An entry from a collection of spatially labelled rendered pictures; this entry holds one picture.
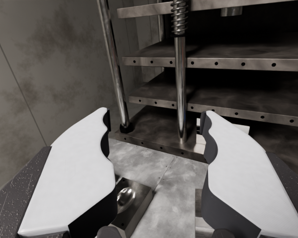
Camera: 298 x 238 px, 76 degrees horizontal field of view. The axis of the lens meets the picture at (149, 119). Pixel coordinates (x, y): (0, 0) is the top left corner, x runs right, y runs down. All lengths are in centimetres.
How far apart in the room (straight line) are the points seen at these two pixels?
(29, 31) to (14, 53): 31
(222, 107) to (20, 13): 232
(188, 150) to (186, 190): 30
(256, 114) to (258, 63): 24
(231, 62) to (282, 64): 19
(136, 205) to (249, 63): 76
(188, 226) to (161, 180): 25
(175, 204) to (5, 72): 218
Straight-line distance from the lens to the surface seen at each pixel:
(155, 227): 83
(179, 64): 99
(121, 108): 127
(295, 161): 122
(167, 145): 119
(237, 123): 109
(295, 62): 98
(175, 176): 98
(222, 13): 124
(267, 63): 97
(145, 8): 111
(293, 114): 108
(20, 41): 266
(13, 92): 259
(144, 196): 83
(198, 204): 75
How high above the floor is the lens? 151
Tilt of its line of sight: 29 degrees down
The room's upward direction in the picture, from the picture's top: 7 degrees counter-clockwise
